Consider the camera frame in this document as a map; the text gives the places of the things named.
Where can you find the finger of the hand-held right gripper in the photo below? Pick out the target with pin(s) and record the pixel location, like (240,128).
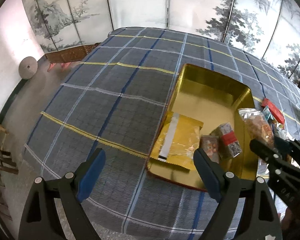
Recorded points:
(297,146)
(262,150)

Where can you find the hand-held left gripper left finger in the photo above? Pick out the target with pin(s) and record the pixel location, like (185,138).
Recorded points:
(90,175)

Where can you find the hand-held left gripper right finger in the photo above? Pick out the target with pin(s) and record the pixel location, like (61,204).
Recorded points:
(207,172)

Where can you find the fried twist clear packet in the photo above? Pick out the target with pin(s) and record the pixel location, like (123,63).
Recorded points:
(257,127)

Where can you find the brown pastry clear packet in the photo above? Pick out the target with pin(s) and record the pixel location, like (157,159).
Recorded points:
(210,145)

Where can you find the red label clear packet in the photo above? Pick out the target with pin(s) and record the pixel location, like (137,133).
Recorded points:
(227,140)

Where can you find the red snack packet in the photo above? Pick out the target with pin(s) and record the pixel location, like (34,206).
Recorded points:
(272,108)

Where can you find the yellow snack packet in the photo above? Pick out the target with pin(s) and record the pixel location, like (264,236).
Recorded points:
(182,135)

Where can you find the red tin box gold inside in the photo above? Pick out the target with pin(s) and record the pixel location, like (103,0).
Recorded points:
(210,97)

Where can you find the person's right forearm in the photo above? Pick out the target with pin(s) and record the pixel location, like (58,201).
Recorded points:
(297,222)

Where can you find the blue candy wrapper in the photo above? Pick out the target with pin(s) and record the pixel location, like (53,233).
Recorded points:
(267,113)

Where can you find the grey plaid tablecloth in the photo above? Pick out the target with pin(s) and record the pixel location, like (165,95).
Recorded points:
(102,92)

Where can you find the dark wooden furniture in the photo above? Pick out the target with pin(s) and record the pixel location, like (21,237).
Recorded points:
(2,165)

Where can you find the pink object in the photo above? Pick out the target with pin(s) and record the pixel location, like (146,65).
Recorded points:
(57,66)

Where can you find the round stone disc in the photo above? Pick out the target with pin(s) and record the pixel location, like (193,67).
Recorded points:
(27,67)

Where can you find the painted folding screen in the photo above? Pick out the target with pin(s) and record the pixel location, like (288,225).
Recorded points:
(140,2)

